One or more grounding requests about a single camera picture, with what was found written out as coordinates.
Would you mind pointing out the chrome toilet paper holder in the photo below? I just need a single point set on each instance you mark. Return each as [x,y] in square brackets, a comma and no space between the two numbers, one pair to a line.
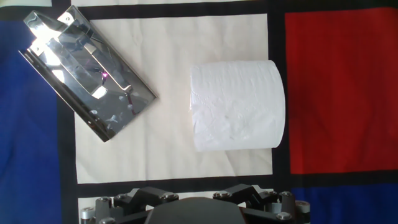
[93,81]

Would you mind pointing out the white toilet paper roll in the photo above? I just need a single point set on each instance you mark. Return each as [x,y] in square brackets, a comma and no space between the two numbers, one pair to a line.
[236,105]

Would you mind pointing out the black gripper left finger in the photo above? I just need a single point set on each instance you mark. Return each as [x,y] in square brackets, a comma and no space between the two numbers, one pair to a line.
[146,197]

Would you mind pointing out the colour block pattern cloth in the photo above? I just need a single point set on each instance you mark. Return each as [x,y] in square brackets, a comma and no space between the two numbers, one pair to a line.
[335,93]

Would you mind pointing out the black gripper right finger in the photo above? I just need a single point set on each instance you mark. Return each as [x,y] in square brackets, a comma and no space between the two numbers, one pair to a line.
[245,194]

